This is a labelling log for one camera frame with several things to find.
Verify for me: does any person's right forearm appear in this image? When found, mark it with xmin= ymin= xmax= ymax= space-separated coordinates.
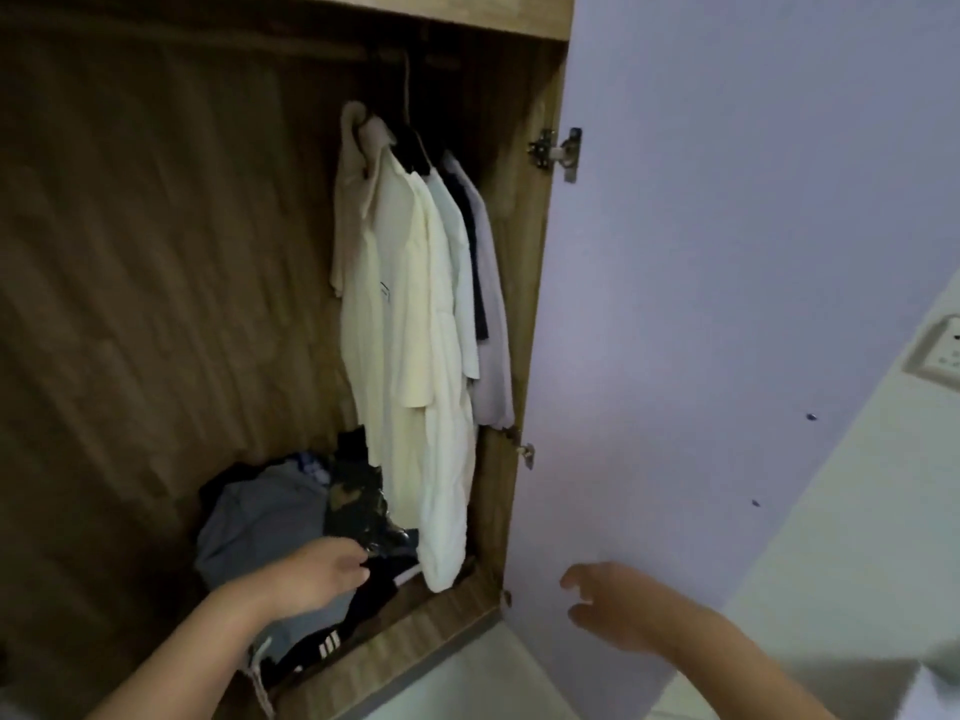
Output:
xmin=659 ymin=606 xmax=838 ymax=720

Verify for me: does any row of clothes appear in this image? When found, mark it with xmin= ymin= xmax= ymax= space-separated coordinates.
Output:
xmin=329 ymin=100 xmax=517 ymax=593

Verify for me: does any lilac wardrobe door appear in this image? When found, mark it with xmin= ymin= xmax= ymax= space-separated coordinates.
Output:
xmin=0 ymin=0 xmax=960 ymax=720

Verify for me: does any person's right hand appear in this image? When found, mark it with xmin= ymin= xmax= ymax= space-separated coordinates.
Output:
xmin=560 ymin=561 xmax=708 ymax=657

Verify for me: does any white wall socket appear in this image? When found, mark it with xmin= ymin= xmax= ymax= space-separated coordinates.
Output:
xmin=903 ymin=314 xmax=960 ymax=395

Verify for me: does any person's left forearm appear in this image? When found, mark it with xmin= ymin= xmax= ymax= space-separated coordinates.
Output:
xmin=86 ymin=576 xmax=294 ymax=720

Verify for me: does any heap of grey black clothes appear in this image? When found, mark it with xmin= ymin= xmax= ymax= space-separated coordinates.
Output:
xmin=194 ymin=426 xmax=421 ymax=698

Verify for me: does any person's left hand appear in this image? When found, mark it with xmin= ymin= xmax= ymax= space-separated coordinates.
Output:
xmin=262 ymin=535 xmax=373 ymax=621

